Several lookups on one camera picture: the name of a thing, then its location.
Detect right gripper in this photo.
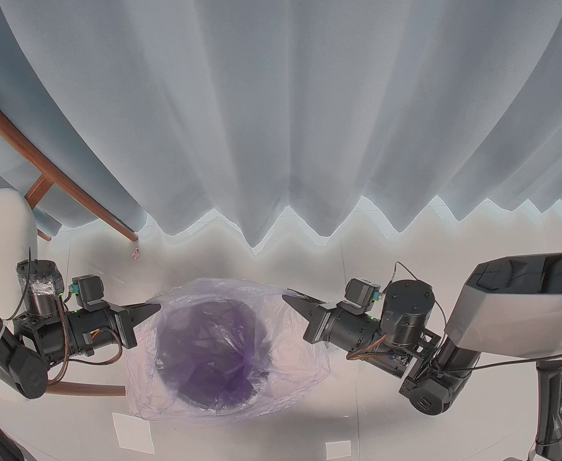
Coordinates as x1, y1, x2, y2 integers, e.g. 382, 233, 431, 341
304, 303, 385, 354

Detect wooden chair white cushions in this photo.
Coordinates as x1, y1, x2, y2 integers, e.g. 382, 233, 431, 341
0, 80, 140, 397

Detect black cable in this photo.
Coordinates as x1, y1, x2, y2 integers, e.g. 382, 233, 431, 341
0, 247, 34, 340
391, 261, 447, 340

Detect white trash bin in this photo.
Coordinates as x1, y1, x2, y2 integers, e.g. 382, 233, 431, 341
152, 296, 281, 419

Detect purple plastic bag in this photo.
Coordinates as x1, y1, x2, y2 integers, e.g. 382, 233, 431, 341
123, 279, 333, 421

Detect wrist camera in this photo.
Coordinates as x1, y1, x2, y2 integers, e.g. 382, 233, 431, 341
345, 278, 382, 316
71, 276, 106, 312

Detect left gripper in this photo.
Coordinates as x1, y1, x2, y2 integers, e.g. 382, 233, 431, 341
66, 305, 139, 355

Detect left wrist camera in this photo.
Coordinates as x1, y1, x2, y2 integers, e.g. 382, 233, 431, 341
71, 276, 106, 312

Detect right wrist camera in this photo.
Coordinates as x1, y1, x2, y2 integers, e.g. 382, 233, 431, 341
345, 278, 382, 316

